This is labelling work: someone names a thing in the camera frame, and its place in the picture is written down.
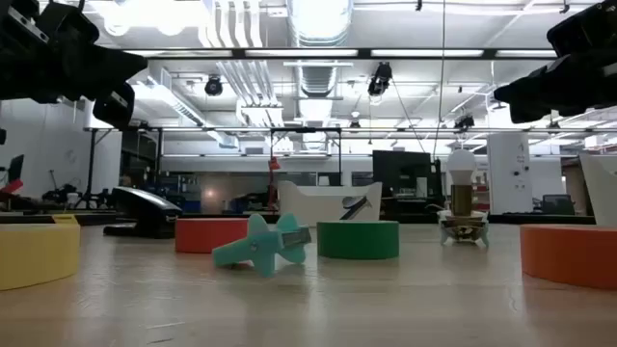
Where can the white plastic bin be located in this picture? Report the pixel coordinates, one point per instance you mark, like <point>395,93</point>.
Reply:
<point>313,205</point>

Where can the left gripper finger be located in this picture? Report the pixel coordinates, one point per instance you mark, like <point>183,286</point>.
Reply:
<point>106,72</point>
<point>115,108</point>

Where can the silver air duct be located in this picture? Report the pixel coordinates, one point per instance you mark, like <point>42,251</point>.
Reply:
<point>318,29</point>

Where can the green staple remover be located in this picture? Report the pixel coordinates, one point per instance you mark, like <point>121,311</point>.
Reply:
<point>260,246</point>

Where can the light bulb on metal base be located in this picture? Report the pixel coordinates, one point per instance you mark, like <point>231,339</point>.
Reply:
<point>462,202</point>

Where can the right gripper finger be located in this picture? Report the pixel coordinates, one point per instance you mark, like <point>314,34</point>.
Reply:
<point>540,110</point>
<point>535,87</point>

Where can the black cabinet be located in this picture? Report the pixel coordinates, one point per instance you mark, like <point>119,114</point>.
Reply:
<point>400,178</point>

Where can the green tape roll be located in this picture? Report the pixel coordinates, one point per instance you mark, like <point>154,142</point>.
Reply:
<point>357,240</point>

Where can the black stapler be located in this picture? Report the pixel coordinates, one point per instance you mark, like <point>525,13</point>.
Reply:
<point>144,209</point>

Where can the black aluminium table frame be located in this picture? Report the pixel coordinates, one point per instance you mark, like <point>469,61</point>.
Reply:
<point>540,219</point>

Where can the yellow tape roll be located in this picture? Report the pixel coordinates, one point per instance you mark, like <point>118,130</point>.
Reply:
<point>34,255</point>

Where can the red tape roll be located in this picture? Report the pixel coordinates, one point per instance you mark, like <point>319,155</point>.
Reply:
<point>202,235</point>

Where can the orange tape roll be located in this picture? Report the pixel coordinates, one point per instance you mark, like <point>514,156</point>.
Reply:
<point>571,255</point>

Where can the black ceiling spotlight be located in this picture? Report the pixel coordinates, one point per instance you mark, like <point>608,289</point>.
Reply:
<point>381,78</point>
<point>213,86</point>

